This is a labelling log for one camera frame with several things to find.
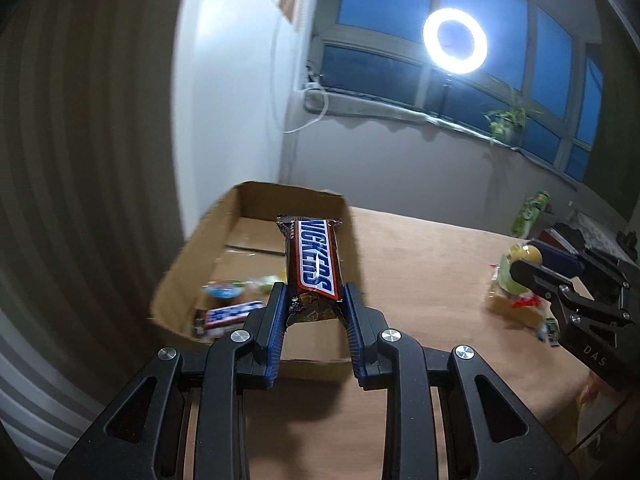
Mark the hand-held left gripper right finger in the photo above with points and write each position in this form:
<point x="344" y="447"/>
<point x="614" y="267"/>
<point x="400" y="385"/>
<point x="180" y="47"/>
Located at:
<point x="352" y="335"/>

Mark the dark red cabinet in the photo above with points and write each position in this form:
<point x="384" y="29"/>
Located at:
<point x="560" y="237"/>

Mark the white lace cloth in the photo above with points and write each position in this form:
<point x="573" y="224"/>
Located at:
<point x="595" y="227"/>

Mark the clear beige cracker packet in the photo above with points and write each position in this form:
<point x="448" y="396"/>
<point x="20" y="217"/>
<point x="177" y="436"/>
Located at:
<point x="505" y="306"/>

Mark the white vertical pipe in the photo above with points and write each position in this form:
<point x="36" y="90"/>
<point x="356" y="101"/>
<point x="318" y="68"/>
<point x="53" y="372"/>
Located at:
<point x="309" y="20"/>

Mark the black light stand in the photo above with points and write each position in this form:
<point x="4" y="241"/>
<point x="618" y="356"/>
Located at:
<point x="446" y="95"/>

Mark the striped blue white snack bar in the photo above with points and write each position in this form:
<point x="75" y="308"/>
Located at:
<point x="235" y="314"/>

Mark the white refrigerator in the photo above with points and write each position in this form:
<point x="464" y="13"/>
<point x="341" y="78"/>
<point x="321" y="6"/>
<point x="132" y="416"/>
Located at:
<point x="225" y="85"/>

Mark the large window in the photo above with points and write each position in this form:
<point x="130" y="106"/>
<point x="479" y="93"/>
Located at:
<point x="380" y="0"/>

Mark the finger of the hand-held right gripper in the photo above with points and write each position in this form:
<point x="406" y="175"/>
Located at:
<point x="562" y="260"/>
<point x="540" y="277"/>

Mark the green candy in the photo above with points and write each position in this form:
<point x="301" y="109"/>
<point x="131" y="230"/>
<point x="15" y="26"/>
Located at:
<point x="224" y="290"/>

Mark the cardboard box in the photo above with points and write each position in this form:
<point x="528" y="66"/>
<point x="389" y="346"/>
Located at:
<point x="250" y="240"/>

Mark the dark curtain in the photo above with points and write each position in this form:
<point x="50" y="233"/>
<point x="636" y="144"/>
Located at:
<point x="617" y="85"/>

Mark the grey window sill cover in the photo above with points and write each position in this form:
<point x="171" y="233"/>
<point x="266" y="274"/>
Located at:
<point x="360" y="107"/>

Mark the ribbed radiator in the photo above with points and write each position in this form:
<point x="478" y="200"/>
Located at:
<point x="75" y="160"/>

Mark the round yellow jelly cup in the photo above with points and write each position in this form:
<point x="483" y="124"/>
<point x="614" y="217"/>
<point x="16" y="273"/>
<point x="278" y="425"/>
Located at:
<point x="529" y="252"/>

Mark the brown chocolate bar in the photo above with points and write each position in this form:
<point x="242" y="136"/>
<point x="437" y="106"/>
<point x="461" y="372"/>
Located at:
<point x="310" y="260"/>

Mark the white power strip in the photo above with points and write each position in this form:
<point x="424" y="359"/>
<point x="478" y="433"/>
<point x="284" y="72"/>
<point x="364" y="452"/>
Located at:
<point x="314" y="85"/>

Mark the small dark snack packet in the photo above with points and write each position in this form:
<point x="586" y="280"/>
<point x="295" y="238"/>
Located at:
<point x="549" y="334"/>

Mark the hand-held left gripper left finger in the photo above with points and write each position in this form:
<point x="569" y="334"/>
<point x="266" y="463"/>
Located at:
<point x="275" y="332"/>

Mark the small dark figurine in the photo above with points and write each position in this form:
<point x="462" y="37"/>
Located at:
<point x="627" y="240"/>

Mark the potted spider plant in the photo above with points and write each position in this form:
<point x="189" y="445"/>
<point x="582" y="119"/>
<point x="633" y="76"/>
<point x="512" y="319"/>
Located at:
<point x="510" y="122"/>

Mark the green paper bag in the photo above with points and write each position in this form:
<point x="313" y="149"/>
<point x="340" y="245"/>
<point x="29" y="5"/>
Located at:
<point x="527" y="215"/>

